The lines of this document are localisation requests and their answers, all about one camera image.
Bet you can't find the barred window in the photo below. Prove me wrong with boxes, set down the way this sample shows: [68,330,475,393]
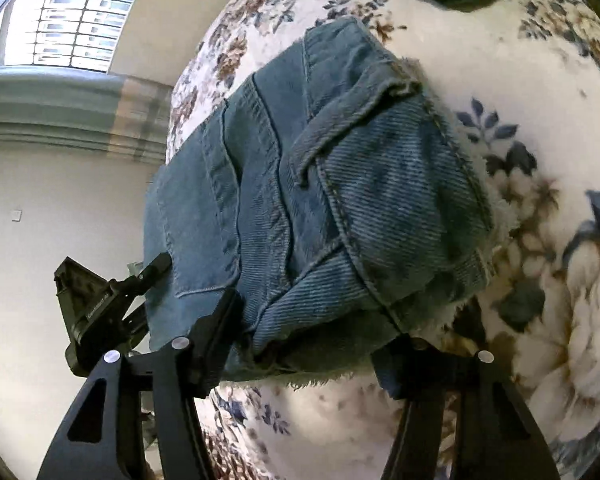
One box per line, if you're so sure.
[0,0,142,75]

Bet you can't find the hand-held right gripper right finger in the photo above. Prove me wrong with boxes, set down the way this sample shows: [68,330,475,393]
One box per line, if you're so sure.
[375,335,561,480]

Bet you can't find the blue denim pants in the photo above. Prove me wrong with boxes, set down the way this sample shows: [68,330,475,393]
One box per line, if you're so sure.
[142,16,496,386]

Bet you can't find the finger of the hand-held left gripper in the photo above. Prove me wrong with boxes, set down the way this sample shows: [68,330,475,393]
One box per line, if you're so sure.
[125,252,173,293]

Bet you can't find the bed with floral sheet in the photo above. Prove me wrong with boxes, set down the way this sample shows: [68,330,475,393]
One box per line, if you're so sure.
[150,0,600,480]

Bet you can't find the green striped curtain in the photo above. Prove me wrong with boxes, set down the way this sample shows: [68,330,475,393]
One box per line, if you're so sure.
[0,67,175,165]

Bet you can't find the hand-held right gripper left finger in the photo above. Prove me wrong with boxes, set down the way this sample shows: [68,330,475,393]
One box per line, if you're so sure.
[36,287,246,480]

